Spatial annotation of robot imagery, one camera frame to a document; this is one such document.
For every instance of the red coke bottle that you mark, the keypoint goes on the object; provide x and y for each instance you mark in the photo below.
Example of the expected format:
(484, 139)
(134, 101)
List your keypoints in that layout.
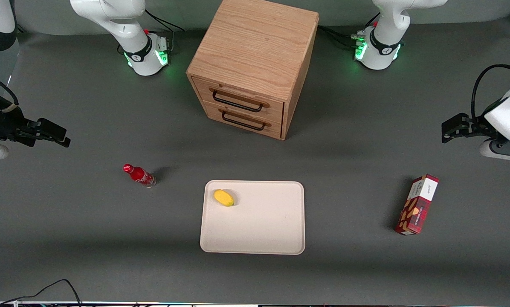
(140, 175)

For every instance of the wooden drawer front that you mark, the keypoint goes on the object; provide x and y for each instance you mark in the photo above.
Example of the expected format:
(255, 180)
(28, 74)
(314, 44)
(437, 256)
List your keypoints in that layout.
(246, 128)
(238, 91)

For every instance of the wooden drawer cabinet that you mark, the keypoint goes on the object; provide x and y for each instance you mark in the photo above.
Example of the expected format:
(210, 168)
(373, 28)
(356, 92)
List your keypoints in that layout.
(255, 42)

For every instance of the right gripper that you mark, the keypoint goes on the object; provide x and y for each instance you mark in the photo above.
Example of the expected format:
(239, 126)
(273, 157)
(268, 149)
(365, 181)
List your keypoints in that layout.
(4, 123)

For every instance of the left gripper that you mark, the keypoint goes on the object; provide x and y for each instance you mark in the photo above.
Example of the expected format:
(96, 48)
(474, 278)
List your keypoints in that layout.
(478, 126)

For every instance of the beige plastic tray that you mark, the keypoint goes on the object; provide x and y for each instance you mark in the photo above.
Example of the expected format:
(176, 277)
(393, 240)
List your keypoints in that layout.
(259, 226)

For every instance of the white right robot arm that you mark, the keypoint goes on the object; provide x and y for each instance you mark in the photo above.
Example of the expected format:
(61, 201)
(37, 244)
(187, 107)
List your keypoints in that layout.
(110, 17)

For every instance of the red plaid cookie box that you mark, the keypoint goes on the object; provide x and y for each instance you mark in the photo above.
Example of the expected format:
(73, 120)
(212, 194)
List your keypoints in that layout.
(417, 207)

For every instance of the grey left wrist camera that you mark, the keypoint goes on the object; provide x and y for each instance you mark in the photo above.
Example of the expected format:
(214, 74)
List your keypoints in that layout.
(502, 150)

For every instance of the yellow mango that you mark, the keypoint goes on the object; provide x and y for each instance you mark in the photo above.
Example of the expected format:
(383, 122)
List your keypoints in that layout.
(223, 198)

